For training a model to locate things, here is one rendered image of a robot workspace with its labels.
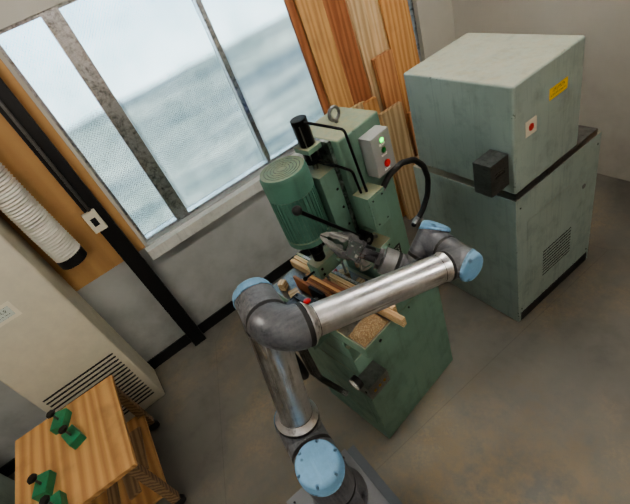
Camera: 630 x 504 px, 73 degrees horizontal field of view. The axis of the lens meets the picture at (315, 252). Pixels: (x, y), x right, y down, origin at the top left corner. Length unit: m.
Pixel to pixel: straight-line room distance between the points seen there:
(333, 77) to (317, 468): 2.34
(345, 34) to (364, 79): 0.32
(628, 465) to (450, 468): 0.73
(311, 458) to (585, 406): 1.47
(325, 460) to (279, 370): 0.34
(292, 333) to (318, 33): 2.24
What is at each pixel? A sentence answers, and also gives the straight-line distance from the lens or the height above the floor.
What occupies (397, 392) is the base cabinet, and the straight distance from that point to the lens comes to 2.23.
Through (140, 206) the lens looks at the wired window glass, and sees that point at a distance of 2.89.
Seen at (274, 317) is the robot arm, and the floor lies 1.47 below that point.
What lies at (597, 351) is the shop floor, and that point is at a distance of 2.67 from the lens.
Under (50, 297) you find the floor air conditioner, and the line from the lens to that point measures 2.63.
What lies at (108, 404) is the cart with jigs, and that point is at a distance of 2.65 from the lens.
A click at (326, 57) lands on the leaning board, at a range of 2.98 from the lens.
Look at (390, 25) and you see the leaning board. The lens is 3.29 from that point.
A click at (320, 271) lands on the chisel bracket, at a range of 1.72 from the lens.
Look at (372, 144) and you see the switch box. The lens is 1.54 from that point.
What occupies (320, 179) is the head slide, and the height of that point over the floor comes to 1.42.
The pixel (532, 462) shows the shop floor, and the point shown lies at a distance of 2.35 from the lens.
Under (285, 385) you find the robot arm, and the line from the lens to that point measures 1.32.
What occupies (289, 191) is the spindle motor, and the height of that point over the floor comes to 1.46.
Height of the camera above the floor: 2.17
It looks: 38 degrees down
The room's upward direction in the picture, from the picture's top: 24 degrees counter-clockwise
